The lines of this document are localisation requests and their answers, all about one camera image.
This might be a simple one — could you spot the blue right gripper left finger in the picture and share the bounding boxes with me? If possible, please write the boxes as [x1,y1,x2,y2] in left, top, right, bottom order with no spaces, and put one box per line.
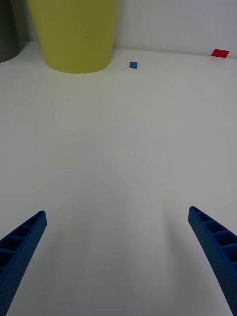
[0,210,48,316]

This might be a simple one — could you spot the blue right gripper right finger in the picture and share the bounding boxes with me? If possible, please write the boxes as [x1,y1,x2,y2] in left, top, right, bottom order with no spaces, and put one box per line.
[187,206,237,316]

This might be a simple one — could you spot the grey plastic waste bin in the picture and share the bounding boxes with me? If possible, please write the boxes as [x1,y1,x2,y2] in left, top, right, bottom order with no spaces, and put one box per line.
[0,0,22,63]

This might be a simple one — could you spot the yellow-green plastic waste bin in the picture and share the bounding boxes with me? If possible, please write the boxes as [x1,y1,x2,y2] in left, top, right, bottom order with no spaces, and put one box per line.
[26,0,119,75]

